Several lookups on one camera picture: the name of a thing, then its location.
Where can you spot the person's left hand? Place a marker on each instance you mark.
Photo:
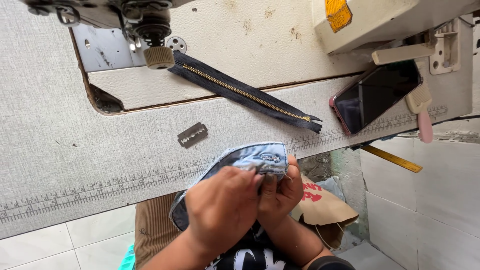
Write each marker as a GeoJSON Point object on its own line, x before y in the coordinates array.
{"type": "Point", "coordinates": [219, 210]}

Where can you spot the person's right hand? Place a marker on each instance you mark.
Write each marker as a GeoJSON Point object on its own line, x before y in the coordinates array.
{"type": "Point", "coordinates": [281, 198]}

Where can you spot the person's left fingers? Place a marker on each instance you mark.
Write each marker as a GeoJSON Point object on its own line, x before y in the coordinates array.
{"type": "Point", "coordinates": [247, 180]}

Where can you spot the light blue denim garment piece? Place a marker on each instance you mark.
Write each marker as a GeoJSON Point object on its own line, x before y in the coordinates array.
{"type": "Point", "coordinates": [247, 155]}

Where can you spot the steel razor blade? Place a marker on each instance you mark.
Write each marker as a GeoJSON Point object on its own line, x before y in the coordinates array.
{"type": "Point", "coordinates": [192, 134]}

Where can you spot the black printed shirt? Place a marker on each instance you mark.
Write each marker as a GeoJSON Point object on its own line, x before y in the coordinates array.
{"type": "Point", "coordinates": [258, 255]}

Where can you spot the brown paper bag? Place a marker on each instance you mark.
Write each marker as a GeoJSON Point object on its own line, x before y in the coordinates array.
{"type": "Point", "coordinates": [326, 210]}

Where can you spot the grey plastic bag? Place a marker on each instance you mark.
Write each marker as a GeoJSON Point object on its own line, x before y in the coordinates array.
{"type": "Point", "coordinates": [332, 187]}

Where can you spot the black zipper with gold teeth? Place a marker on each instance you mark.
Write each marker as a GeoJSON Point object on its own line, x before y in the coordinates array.
{"type": "Point", "coordinates": [240, 90]}

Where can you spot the cream industrial sewing machine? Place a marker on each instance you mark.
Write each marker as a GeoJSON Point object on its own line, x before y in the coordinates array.
{"type": "Point", "coordinates": [262, 37]}

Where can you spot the teal plastic stool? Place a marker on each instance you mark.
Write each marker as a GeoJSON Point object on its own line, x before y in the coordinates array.
{"type": "Point", "coordinates": [128, 260]}

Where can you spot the yellow ruler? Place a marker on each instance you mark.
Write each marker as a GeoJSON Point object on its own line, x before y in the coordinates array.
{"type": "Point", "coordinates": [393, 159]}

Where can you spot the beige ribbed roller knob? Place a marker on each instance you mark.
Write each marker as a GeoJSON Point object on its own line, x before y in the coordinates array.
{"type": "Point", "coordinates": [159, 57]}

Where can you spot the smartphone in pink case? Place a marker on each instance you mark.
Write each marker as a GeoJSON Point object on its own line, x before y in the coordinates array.
{"type": "Point", "coordinates": [375, 95]}

